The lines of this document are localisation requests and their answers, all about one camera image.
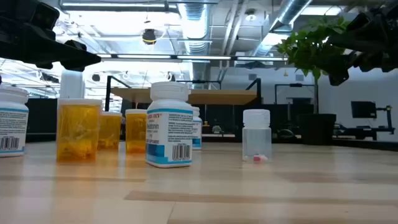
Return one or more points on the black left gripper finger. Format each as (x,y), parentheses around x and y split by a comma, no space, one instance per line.
(74,57)
(76,68)

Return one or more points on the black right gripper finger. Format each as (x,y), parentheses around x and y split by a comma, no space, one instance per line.
(340,70)
(343,41)

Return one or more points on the orange pill bottle white cap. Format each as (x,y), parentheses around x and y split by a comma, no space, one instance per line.
(111,130)
(135,130)

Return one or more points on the white blue-label medicine bottle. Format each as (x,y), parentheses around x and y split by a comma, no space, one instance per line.
(14,124)
(197,130)
(169,133)

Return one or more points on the clear bottle white cap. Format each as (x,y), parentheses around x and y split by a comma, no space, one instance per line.
(256,137)

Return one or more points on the white column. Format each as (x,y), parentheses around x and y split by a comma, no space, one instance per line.
(72,85)

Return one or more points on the rectangular ceiling light panel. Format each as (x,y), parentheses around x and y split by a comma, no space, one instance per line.
(320,10)

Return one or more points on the green potted tree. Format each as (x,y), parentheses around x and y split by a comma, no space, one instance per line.
(304,46)

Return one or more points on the black computer monitor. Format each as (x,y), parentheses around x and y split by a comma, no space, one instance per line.
(363,109)

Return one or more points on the small yellow hanging lamp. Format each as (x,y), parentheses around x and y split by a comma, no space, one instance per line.
(285,74)

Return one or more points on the black plant pot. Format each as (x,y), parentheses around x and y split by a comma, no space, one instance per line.
(317,130)

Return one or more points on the wide orange pill bottle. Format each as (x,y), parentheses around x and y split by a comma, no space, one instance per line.
(77,133)

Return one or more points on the long ceiling light strip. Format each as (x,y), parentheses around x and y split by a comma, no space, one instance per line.
(202,57)

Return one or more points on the small background plant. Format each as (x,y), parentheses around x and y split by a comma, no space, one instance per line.
(217,129)

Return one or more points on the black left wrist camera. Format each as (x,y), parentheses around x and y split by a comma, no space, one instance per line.
(45,15)

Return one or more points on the silver ceiling air duct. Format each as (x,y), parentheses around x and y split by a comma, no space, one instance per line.
(289,12)
(194,25)

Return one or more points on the black ceiling dome camera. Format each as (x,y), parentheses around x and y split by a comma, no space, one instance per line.
(149,35)

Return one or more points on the wooden shelf black metal frame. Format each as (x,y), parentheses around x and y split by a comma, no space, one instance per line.
(224,97)

